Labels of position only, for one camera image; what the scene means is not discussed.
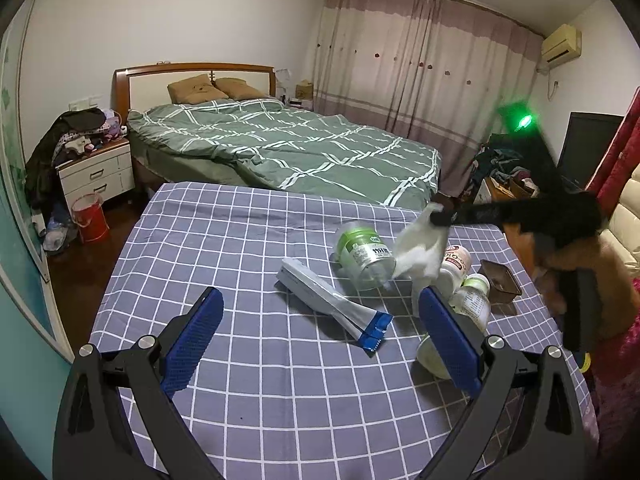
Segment green checked duvet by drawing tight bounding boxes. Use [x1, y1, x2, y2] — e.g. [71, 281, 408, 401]
[126, 97, 443, 206]

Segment pile of dark clothes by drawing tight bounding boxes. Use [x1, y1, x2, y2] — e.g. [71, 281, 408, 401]
[24, 106, 132, 212]

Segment red patterned garment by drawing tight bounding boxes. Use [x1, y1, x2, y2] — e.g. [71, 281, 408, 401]
[592, 280, 640, 457]

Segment plastic bags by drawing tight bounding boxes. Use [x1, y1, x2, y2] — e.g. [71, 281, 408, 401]
[42, 212, 77, 254]

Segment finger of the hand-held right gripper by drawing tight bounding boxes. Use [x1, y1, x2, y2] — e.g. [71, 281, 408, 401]
[429, 199, 507, 228]

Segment red bucket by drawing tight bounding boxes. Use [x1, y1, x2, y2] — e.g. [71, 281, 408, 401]
[70, 192, 110, 245]

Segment person's right hand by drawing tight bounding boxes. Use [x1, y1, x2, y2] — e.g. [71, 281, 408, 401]
[537, 237, 621, 322]

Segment beige air conditioner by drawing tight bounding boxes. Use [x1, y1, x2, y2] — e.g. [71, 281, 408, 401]
[541, 24, 583, 65]

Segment red coat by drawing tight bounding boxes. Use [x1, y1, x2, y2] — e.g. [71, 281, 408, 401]
[585, 87, 640, 202]

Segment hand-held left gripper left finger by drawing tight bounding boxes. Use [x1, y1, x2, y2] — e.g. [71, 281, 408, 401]
[52, 287, 224, 480]

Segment small white plastic bottle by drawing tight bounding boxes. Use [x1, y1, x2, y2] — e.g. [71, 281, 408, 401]
[447, 275, 494, 334]

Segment grey and blue pouch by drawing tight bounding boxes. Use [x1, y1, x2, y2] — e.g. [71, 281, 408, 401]
[275, 257, 393, 359]

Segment white paper cup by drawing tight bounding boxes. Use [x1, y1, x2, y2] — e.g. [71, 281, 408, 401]
[416, 334, 469, 380]

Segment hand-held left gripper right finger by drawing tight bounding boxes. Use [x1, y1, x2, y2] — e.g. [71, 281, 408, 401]
[418, 286, 586, 480]

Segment blue checked cloth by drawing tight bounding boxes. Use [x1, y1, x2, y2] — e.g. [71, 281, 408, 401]
[80, 181, 567, 480]

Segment heap of mixed clothes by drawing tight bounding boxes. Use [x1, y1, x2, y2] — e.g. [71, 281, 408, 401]
[472, 132, 532, 187]

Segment cream puffer jacket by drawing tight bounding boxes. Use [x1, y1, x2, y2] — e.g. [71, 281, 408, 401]
[597, 165, 640, 282]

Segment clear bottle with green label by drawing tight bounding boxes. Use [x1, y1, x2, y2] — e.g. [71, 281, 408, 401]
[334, 220, 397, 289]

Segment white bottle with red label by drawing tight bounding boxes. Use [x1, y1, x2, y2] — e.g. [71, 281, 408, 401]
[440, 245, 472, 292]

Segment wooden bed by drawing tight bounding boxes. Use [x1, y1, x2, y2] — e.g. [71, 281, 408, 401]
[112, 62, 443, 207]

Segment brown plastic tray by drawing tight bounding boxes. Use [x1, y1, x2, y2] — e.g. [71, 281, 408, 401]
[477, 259, 524, 305]

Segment pink and beige curtain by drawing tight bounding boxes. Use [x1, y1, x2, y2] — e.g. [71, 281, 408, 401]
[312, 0, 546, 197]

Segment brown pillow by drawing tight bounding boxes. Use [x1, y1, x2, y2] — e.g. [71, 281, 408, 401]
[215, 77, 269, 101]
[167, 74, 230, 104]

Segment white tissue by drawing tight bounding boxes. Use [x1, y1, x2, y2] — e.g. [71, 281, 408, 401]
[392, 203, 452, 282]

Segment sliding wardrobe door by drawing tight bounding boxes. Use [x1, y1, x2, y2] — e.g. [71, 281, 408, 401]
[0, 25, 77, 362]

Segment black television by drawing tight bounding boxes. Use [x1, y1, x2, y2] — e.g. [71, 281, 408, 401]
[556, 111, 625, 192]

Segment white nightstand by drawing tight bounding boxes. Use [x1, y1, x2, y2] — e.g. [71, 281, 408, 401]
[56, 139, 135, 207]

